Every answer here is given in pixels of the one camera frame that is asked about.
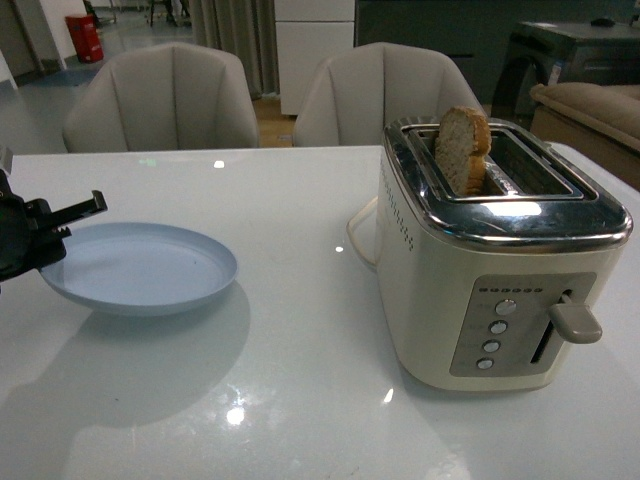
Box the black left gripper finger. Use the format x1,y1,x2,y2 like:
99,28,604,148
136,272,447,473
47,225,71,244
47,190,108,225

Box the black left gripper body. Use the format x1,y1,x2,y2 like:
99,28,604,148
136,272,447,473
1,170,66,280

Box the light blue plate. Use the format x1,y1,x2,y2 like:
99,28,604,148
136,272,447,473
40,222,238,317

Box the bread slice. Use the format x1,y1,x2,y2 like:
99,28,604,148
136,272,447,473
435,106,492,196

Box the left beige chair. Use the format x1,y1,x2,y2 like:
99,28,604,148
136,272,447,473
62,42,259,153

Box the beige chair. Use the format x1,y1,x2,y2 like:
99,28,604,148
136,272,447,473
62,42,259,153
293,42,482,147

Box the grey curtain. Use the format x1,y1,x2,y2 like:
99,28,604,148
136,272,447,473
189,0,280,99

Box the white drawer cabinet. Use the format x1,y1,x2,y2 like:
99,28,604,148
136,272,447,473
274,0,356,116

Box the right beige chair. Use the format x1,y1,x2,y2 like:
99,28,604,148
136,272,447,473
293,42,482,147

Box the cream two-slot toaster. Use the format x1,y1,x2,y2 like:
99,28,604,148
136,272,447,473
374,118,633,392

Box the dark grey counter cabinet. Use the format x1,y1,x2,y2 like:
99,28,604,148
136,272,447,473
355,0,634,104

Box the black washing machine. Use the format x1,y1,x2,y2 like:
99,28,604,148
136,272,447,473
491,22,639,127

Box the brown sofa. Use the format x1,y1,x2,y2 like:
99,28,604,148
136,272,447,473
530,82,639,189

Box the black computer mouse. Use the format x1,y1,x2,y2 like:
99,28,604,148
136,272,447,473
590,17,616,28

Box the white toaster power cable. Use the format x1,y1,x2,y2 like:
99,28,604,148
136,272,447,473
345,195,381,274

